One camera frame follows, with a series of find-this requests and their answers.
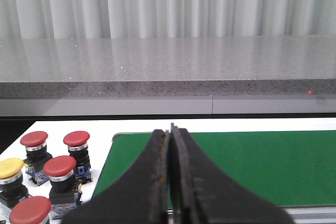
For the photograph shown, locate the aluminium conveyor frame rail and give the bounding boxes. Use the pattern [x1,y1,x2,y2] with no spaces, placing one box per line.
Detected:
[112,132,336,224]

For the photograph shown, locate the white pleated curtain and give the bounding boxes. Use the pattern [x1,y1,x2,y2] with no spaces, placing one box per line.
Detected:
[1,0,335,39]

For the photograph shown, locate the green conveyor belt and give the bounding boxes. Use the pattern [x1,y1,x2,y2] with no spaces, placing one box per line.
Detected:
[91,130,336,208]

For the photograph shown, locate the grey stone counter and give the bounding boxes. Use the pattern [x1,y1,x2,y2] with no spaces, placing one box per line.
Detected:
[1,35,335,117]

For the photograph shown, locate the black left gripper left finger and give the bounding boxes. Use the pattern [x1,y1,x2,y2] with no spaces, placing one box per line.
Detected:
[61,130,169,223]

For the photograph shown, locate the red mushroom push button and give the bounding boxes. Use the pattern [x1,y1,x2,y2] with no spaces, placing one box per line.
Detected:
[9,196,51,224]
[20,131,52,186]
[63,131,92,184]
[43,155,82,219]

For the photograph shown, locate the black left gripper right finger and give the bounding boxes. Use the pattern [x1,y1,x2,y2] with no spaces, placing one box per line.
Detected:
[170,125,293,223]

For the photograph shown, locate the yellow mushroom push button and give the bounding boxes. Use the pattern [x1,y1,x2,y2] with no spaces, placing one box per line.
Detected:
[1,158,29,208]

